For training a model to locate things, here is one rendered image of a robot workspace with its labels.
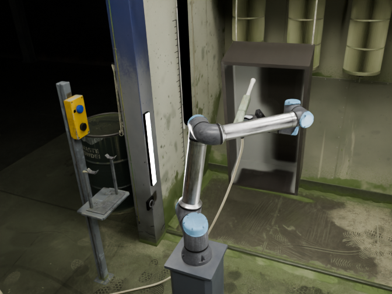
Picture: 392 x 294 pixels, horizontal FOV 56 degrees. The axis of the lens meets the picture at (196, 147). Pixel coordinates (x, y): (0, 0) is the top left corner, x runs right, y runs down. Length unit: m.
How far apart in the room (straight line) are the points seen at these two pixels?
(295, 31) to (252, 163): 1.30
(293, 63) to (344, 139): 1.68
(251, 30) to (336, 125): 1.31
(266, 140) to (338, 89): 1.16
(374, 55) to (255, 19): 1.14
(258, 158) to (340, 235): 0.99
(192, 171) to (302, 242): 1.57
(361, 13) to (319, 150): 1.37
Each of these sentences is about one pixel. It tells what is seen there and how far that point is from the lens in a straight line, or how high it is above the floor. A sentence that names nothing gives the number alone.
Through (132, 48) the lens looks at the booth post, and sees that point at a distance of 2.59.
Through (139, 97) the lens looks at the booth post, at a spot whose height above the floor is 1.41.
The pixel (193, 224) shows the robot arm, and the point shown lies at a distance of 2.17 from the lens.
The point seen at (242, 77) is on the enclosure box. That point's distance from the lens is 3.04.
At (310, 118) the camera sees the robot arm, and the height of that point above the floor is 1.47.
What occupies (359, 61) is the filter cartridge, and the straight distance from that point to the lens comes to 3.73.
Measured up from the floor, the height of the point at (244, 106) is 1.44.
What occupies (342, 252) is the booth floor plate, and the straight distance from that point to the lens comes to 3.41.
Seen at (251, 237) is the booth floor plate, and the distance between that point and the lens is 3.41.
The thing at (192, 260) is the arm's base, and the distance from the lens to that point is 2.28.
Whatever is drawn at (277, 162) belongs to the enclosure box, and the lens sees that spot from 3.48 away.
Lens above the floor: 2.28
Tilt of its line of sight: 27 degrees down
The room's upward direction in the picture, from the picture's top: 2 degrees counter-clockwise
